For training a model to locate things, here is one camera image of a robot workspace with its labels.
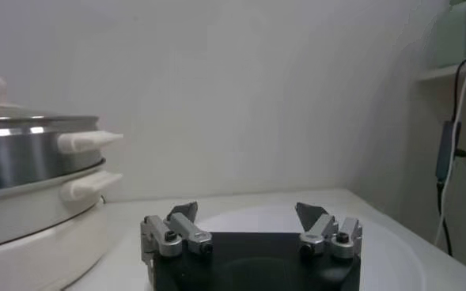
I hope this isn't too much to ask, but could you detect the thin white cable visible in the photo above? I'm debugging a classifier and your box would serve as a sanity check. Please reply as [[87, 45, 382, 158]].
[[433, 57, 466, 248]]

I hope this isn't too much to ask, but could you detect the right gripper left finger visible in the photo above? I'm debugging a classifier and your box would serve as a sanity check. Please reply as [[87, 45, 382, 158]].
[[139, 200, 214, 265]]

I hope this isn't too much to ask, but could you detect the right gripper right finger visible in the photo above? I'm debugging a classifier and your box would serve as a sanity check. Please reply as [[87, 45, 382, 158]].
[[294, 201, 364, 260]]

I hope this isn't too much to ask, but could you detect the large white plate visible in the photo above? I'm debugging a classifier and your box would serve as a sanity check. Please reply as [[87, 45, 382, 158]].
[[195, 203, 430, 291]]

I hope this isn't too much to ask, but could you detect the white electric cooker base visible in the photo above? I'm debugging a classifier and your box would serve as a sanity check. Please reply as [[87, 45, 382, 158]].
[[0, 160, 125, 291]]

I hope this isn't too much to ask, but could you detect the white shelf stand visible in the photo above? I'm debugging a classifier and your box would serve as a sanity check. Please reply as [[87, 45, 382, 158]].
[[414, 58, 466, 84]]

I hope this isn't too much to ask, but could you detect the black power adapter cable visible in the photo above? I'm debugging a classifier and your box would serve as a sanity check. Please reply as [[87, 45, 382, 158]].
[[434, 53, 466, 257]]

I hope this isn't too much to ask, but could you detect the pale green appliance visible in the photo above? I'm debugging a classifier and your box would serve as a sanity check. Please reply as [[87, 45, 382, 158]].
[[432, 0, 466, 69]]

